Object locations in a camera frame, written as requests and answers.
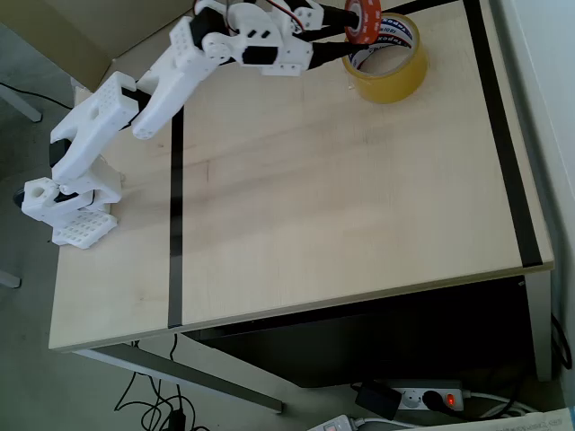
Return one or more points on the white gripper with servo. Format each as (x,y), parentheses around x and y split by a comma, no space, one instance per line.
(300,50)

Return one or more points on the red tape roll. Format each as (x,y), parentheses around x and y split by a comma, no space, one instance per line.
(370,18)

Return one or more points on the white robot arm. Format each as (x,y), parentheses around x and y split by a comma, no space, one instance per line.
(170,90)

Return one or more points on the large yellow tape roll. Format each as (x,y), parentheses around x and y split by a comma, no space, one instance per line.
(395,85)

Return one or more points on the wide black tape strip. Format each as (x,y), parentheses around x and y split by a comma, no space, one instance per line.
(503,134)

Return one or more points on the cardboard box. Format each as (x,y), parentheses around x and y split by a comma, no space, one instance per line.
(67,36)

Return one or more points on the grey metal leg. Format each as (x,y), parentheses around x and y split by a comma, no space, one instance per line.
(18,105)

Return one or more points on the grey upright table leg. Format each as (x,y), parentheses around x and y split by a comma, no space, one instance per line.
(539,323)

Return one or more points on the black power adapter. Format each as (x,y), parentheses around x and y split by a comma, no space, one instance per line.
(377,399)

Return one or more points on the black round plug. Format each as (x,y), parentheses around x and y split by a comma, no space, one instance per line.
(432,399)

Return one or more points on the white power strip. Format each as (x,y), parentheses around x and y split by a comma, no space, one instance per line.
(334,423)

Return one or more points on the grey metal foot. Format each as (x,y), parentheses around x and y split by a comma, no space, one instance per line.
(9,279)

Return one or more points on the printed paper sheet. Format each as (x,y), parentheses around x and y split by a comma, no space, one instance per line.
(530,422)

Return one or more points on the white perforated base plate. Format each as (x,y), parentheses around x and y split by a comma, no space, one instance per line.
(83,229)

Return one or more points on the grey slanted table frame bar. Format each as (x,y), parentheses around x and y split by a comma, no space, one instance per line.
(202,377)

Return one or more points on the grey power strip red switch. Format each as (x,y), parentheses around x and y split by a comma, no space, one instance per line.
(451,397)

